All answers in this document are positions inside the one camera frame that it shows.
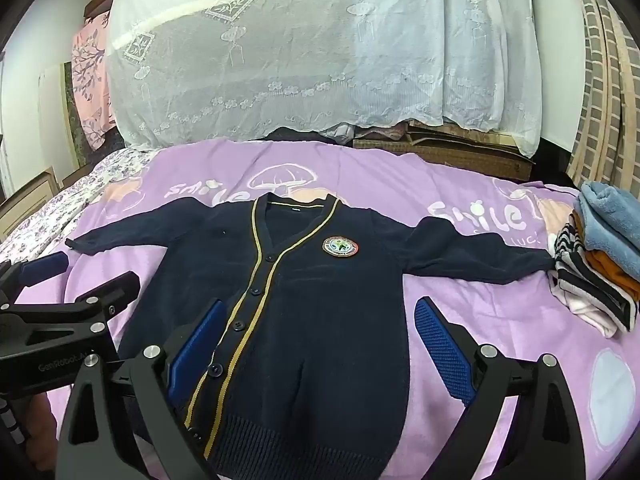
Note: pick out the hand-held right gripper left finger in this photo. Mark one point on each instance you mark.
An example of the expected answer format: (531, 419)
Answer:
(197, 345)

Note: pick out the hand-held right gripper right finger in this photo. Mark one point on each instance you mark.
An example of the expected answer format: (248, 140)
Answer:
(442, 340)

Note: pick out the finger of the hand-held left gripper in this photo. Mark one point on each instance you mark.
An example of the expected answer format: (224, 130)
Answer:
(100, 297)
(45, 266)

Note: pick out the navy knit cardigan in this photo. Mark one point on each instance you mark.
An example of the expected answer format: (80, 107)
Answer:
(310, 310)

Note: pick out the person's left hand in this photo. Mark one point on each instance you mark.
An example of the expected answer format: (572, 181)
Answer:
(42, 422)

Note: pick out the floral bedsheet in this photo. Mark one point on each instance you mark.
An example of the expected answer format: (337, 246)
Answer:
(100, 175)

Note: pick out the dark green panel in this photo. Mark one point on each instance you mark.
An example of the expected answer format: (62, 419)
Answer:
(72, 120)

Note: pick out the folded white pink garment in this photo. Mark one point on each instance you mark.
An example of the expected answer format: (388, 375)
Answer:
(590, 316)

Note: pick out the folded striped garment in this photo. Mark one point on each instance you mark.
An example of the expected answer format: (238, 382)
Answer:
(580, 280)

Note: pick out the white board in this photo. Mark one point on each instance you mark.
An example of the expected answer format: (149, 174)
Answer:
(50, 110)

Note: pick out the purple printed blanket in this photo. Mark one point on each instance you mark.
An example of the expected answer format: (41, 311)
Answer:
(390, 180)

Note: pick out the folded orange garment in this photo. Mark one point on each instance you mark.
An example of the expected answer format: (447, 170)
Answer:
(607, 266)

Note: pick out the brown cardboard box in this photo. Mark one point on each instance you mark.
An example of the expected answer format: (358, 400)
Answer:
(450, 147)

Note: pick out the pink floral cloth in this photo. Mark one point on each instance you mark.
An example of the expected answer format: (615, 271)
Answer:
(90, 70)

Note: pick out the folded blue fleece garment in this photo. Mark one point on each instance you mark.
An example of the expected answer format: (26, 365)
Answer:
(607, 220)

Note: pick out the white lace cloth cover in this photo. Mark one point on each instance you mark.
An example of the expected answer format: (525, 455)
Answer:
(300, 50)

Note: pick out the wooden furniture frame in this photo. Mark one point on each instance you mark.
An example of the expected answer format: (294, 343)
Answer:
(27, 195)

